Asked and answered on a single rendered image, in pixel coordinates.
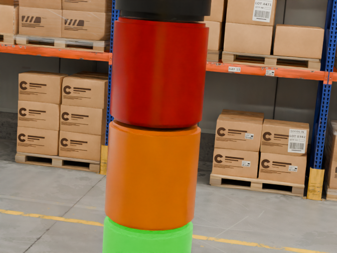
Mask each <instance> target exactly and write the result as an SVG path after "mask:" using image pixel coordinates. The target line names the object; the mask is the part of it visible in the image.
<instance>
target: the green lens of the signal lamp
mask: <svg viewBox="0 0 337 253"><path fill-rule="evenodd" d="M192 235H193V224H192V222H189V223H188V224H186V225H184V226H183V227H180V228H176V229H171V230H160V231H150V230H139V229H134V228H129V227H125V226H122V225H119V224H117V223H115V222H113V221H112V220H111V219H110V218H109V217H108V216H106V217H105V219H104V230H103V249H102V253H191V247H192Z"/></svg>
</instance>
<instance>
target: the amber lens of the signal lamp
mask: <svg viewBox="0 0 337 253"><path fill-rule="evenodd" d="M200 137H201V129H200V128H199V127H198V125H197V124H196V125H194V126H190V127H186V128H150V127H144V126H136V125H131V124H126V123H123V122H119V121H117V120H115V119H114V120H113V121H111V122H110V124H109V133H108V152H107V171H106V191H105V210H104V211H105V213H106V215H107V216H108V217H109V218H110V219H111V220H112V221H113V222H115V223H117V224H119V225H122V226H125V227H129V228H134V229H139V230H150V231H160V230H171V229H176V228H180V227H183V226H184V225H186V224H188V223H189V222H191V221H192V219H193V218H194V210H195V198H196V186H197V174H198V161H199V149H200Z"/></svg>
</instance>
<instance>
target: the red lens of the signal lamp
mask: <svg viewBox="0 0 337 253"><path fill-rule="evenodd" d="M208 39H209V27H206V23H201V22H192V21H173V20H159V19H146V18H135V17H118V21H114V37H113V56H112V75H111V95H110V114H111V116H113V117H114V119H115V120H117V121H119V122H123V123H126V124H131V125H136V126H141V127H150V128H186V127H191V126H194V125H196V124H198V122H200V121H201V120H202V113H203V100H204V88H205V76H206V63H207V51H208Z"/></svg>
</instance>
